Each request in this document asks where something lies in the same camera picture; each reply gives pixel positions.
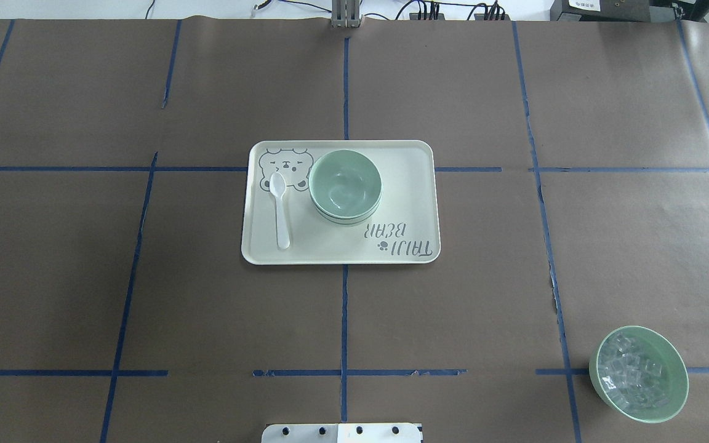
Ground cream bear print tray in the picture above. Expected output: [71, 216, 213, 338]
[241, 140, 441, 265]

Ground green bowl on tray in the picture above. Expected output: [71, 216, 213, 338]
[314, 206, 379, 225]

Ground green bowl with ice cubes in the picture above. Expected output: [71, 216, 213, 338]
[588, 325, 690, 424]

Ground white plastic spoon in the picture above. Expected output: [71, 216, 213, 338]
[268, 171, 290, 250]

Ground aluminium frame post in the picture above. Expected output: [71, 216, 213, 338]
[331, 0, 363, 28]

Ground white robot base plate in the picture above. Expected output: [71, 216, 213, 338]
[261, 421, 424, 442]

